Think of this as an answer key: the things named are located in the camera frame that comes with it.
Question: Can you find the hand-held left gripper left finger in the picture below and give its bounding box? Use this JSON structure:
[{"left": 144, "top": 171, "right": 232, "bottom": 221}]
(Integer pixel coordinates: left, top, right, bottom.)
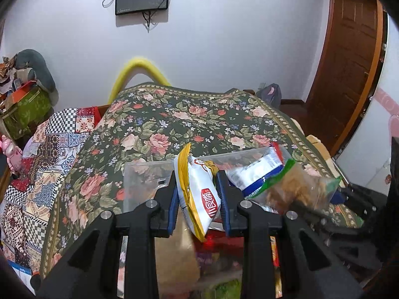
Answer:
[{"left": 37, "top": 171, "right": 180, "bottom": 299}]

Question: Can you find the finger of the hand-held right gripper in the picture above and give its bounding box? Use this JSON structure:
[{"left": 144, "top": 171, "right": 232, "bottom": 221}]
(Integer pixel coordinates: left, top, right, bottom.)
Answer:
[
  {"left": 295, "top": 204, "right": 368, "bottom": 240},
  {"left": 330, "top": 187, "right": 389, "bottom": 215}
]

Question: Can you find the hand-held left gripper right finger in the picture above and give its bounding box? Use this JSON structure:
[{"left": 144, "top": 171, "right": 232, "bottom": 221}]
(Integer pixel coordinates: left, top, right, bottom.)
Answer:
[{"left": 216, "top": 170, "right": 364, "bottom": 299}]

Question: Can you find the yellow white snack packet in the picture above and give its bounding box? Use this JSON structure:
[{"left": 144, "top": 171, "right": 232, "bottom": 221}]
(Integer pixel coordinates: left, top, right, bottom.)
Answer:
[{"left": 173, "top": 142, "right": 222, "bottom": 243}]

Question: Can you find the red snack packet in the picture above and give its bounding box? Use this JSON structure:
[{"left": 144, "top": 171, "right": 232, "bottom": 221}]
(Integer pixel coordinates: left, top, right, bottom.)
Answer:
[{"left": 195, "top": 224, "right": 282, "bottom": 268}]

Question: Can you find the blue white snack packet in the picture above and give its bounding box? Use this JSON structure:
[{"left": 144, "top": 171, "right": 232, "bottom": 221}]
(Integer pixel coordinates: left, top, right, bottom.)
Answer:
[{"left": 226, "top": 145, "right": 286, "bottom": 198}]

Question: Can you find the yellow cake packet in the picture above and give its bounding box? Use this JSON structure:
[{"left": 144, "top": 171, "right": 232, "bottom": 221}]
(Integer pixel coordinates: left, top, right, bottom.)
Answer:
[{"left": 154, "top": 215, "right": 201, "bottom": 299}]

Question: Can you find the clear plastic container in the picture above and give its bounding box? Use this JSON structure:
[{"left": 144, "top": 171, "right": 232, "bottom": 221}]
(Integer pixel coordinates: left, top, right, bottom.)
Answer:
[{"left": 123, "top": 145, "right": 300, "bottom": 299}]

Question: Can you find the clear bag of brown snacks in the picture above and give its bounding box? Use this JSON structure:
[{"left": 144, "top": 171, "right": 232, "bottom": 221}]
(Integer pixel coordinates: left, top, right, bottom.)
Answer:
[{"left": 249, "top": 159, "right": 342, "bottom": 215}]

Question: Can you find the green jelly cup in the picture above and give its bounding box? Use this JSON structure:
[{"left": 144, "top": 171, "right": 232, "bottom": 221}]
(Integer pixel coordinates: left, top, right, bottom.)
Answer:
[{"left": 199, "top": 282, "right": 244, "bottom": 299}]

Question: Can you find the beige fleece blanket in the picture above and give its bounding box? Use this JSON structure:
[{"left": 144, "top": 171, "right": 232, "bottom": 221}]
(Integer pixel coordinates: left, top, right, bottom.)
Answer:
[{"left": 304, "top": 134, "right": 331, "bottom": 162}]

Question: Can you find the green floral blanket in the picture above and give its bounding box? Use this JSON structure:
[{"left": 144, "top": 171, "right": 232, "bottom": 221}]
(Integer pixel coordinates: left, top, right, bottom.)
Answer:
[{"left": 40, "top": 82, "right": 364, "bottom": 287}]

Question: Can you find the grey backpack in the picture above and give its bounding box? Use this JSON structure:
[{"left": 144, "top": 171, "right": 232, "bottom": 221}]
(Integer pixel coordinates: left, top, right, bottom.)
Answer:
[{"left": 256, "top": 83, "right": 283, "bottom": 107}]

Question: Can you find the brown wooden door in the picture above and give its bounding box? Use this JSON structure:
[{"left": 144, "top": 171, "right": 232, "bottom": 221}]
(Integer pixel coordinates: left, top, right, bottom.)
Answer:
[{"left": 305, "top": 0, "right": 386, "bottom": 156}]

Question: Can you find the patchwork quilt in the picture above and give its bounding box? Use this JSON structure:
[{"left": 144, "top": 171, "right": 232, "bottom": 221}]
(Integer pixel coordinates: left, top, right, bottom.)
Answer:
[{"left": 0, "top": 106, "right": 103, "bottom": 275}]

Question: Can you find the yellow foam tube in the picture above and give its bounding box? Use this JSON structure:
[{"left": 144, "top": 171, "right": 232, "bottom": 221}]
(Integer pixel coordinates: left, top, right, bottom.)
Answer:
[{"left": 107, "top": 57, "right": 171, "bottom": 104}]

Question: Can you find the white blue small box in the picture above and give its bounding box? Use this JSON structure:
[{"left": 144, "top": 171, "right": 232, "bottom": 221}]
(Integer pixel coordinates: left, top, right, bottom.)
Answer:
[{"left": 8, "top": 260, "right": 33, "bottom": 276}]

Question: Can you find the pink plush toy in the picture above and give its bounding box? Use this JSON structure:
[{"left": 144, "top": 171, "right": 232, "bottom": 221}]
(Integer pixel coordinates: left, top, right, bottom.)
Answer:
[{"left": 0, "top": 135, "right": 23, "bottom": 175}]

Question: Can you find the green box with clutter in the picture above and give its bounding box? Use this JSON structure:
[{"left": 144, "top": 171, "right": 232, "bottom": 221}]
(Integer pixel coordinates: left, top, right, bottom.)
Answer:
[{"left": 0, "top": 89, "right": 52, "bottom": 139}]

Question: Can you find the orange cardboard box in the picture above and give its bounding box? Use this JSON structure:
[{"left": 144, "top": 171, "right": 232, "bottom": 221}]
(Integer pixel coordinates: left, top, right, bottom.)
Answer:
[{"left": 4, "top": 80, "right": 38, "bottom": 108}]

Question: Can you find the grey plush cushion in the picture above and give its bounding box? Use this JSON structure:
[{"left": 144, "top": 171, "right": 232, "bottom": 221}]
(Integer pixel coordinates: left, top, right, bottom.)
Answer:
[{"left": 15, "top": 49, "right": 59, "bottom": 105}]

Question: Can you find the pile of patterned cloth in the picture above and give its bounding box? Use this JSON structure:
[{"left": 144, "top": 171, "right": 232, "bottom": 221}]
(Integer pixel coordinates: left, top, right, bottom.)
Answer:
[{"left": 0, "top": 54, "right": 19, "bottom": 84}]

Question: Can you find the black monitor cable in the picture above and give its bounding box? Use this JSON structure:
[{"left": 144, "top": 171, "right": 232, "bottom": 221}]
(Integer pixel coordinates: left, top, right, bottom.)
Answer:
[{"left": 142, "top": 11, "right": 156, "bottom": 29}]

